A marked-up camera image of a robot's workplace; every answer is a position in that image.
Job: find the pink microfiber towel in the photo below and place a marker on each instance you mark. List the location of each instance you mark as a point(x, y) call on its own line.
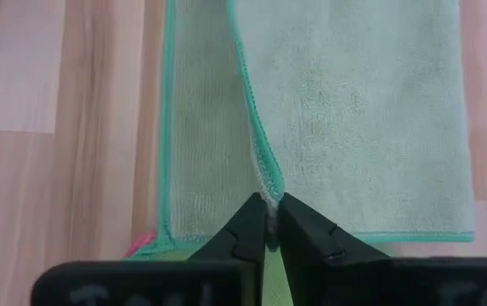
point(141, 244)

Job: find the mint green microfiber towel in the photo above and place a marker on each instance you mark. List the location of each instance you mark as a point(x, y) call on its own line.
point(353, 106)

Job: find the bright green microfiber towel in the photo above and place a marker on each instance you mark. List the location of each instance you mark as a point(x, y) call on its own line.
point(275, 280)

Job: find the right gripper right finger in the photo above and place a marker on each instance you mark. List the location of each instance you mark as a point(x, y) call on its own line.
point(332, 276)

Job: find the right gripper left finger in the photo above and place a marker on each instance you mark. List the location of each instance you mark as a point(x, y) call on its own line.
point(226, 276)

